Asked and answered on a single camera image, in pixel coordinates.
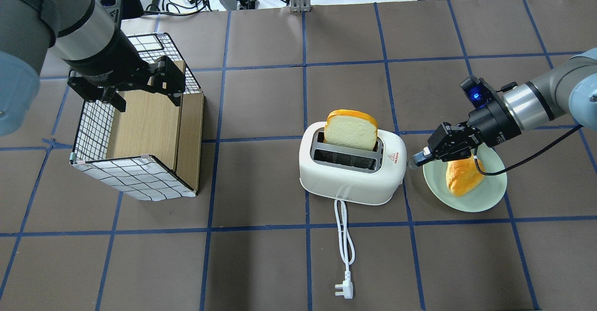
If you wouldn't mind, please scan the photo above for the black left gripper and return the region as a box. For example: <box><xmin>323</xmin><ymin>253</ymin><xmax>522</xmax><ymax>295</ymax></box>
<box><xmin>67</xmin><ymin>34</ymin><xmax>186</xmax><ymax>112</ymax></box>

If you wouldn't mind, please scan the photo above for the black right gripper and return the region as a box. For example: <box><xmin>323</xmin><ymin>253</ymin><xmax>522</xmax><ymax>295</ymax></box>
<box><xmin>410</xmin><ymin>101</ymin><xmax>521</xmax><ymax>168</ymax></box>

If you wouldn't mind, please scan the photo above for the white two-slot toaster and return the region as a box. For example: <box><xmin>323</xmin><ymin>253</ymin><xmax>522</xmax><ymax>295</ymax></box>
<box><xmin>298</xmin><ymin>122</ymin><xmax>408</xmax><ymax>206</ymax></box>

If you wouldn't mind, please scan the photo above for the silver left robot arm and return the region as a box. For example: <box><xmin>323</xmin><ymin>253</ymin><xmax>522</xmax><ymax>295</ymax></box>
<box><xmin>0</xmin><ymin>0</ymin><xmax>185</xmax><ymax>135</ymax></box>

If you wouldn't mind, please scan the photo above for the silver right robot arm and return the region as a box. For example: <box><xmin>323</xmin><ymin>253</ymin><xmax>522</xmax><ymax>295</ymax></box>
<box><xmin>408</xmin><ymin>49</ymin><xmax>597</xmax><ymax>168</ymax></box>

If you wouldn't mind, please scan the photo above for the toast slice in toaster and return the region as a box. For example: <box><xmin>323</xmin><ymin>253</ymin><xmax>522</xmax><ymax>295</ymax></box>
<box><xmin>324</xmin><ymin>109</ymin><xmax>378</xmax><ymax>151</ymax></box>

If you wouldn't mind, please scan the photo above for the yellow bread on plate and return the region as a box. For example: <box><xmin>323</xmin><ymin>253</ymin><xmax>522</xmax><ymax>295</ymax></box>
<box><xmin>445</xmin><ymin>156</ymin><xmax>485</xmax><ymax>198</ymax></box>

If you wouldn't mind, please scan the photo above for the light green plate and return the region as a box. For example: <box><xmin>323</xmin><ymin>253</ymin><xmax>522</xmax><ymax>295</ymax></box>
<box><xmin>423</xmin><ymin>145</ymin><xmax>507</xmax><ymax>213</ymax></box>

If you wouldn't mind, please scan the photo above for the black wrist camera blue light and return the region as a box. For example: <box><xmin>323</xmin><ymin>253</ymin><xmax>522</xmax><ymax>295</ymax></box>
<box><xmin>460</xmin><ymin>76</ymin><xmax>494</xmax><ymax>110</ymax></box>

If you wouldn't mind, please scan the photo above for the wire basket with wooden box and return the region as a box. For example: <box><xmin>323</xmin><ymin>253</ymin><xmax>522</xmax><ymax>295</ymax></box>
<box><xmin>69</xmin><ymin>33</ymin><xmax>205</xmax><ymax>201</ymax></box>

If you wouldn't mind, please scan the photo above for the white toaster power cable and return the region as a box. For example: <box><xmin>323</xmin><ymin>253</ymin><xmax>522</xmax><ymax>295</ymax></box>
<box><xmin>333</xmin><ymin>199</ymin><xmax>356</xmax><ymax>298</ymax></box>

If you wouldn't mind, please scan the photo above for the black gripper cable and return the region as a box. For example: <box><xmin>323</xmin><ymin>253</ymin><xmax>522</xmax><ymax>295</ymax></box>
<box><xmin>472</xmin><ymin>124</ymin><xmax>583</xmax><ymax>176</ymax></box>

